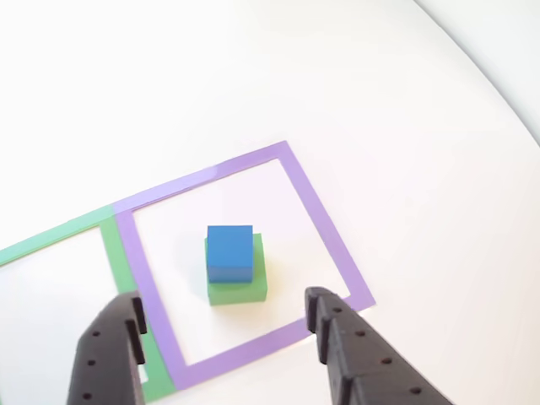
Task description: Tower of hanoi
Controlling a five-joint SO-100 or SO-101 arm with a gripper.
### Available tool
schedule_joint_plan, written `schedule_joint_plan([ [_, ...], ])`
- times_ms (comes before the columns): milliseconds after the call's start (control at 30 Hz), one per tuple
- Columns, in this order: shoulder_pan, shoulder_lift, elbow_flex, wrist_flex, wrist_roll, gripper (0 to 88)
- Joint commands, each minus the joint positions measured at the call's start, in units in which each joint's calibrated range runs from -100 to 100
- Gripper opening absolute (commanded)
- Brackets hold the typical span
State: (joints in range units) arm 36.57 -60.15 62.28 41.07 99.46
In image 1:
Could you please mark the green cube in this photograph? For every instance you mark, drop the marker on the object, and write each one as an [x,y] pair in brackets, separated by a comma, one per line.
[253,291]

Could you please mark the small blue cube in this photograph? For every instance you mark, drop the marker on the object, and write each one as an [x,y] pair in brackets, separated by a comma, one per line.
[230,253]

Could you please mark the green square frame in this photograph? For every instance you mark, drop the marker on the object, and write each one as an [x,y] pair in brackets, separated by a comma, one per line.
[116,261]

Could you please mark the purple square frame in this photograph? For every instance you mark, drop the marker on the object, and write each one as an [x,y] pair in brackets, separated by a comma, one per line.
[320,223]

